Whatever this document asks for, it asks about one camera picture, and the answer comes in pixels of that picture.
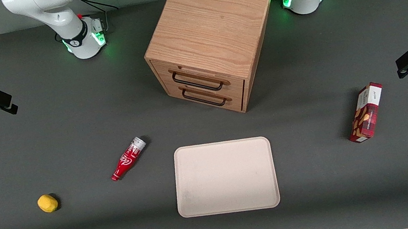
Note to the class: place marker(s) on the red snack box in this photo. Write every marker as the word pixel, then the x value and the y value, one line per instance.
pixel 366 113

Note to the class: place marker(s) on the beige rectangular tray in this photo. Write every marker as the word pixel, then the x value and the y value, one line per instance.
pixel 224 178

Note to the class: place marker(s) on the oak wooden drawer cabinet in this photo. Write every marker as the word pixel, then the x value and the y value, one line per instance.
pixel 212 16

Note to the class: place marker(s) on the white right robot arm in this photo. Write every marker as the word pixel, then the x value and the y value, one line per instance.
pixel 76 32

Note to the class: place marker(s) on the yellow lemon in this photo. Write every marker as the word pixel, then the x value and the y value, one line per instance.
pixel 47 203

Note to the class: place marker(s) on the red cola bottle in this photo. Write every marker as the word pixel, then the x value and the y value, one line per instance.
pixel 126 161

